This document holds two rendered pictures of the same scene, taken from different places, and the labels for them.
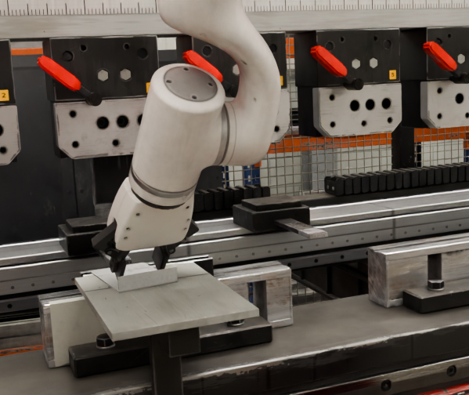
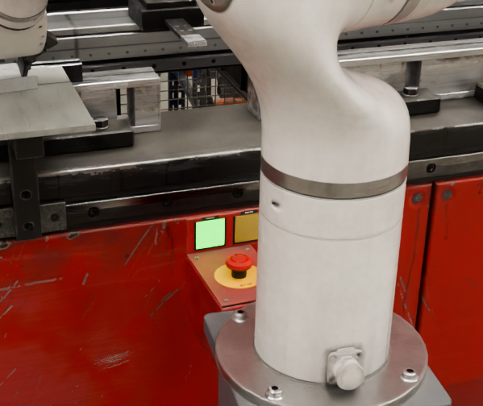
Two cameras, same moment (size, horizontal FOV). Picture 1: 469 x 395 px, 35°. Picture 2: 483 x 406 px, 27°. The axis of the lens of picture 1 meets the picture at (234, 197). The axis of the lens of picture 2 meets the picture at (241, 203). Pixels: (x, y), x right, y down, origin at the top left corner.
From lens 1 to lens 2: 0.56 m
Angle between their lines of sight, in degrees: 17
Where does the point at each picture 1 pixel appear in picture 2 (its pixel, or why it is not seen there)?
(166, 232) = (22, 47)
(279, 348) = (137, 153)
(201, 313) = (44, 124)
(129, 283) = not seen: outside the picture
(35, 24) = not seen: outside the picture
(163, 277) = (23, 84)
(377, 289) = (252, 101)
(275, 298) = (143, 105)
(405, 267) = not seen: hidden behind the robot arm
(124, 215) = not seen: outside the picture
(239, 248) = (131, 43)
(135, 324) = not seen: outside the picture
